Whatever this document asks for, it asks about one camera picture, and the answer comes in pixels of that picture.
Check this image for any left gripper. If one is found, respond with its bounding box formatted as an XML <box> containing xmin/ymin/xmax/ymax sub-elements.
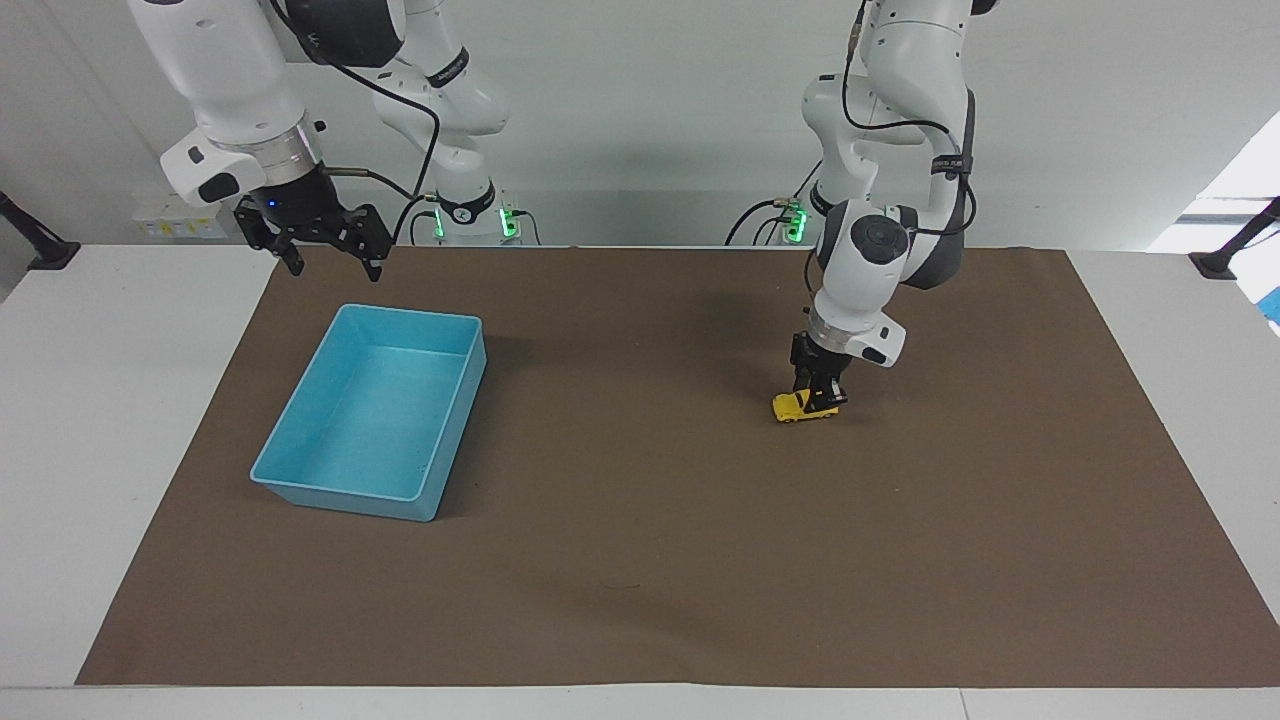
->
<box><xmin>790</xmin><ymin>331</ymin><xmax>852</xmax><ymax>411</ymax></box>

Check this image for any yellow toy beetle car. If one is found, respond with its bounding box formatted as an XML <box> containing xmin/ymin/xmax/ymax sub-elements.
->
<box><xmin>771</xmin><ymin>389</ymin><xmax>842</xmax><ymax>424</ymax></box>

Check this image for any white power strip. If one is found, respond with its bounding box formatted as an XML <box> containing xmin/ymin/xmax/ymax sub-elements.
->
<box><xmin>134</xmin><ymin>204</ymin><xmax>230</xmax><ymax>240</ymax></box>

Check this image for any black stand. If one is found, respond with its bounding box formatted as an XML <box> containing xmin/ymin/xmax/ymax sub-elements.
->
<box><xmin>0</xmin><ymin>190</ymin><xmax>82</xmax><ymax>272</ymax></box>
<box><xmin>1187</xmin><ymin>196</ymin><xmax>1280</xmax><ymax>280</ymax></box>

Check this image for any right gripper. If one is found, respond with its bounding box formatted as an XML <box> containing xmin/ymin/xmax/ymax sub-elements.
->
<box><xmin>233</xmin><ymin>164</ymin><xmax>394</xmax><ymax>284</ymax></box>

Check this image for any light blue plastic bin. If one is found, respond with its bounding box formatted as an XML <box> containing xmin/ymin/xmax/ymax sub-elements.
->
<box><xmin>249</xmin><ymin>303</ymin><xmax>489</xmax><ymax>524</ymax></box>

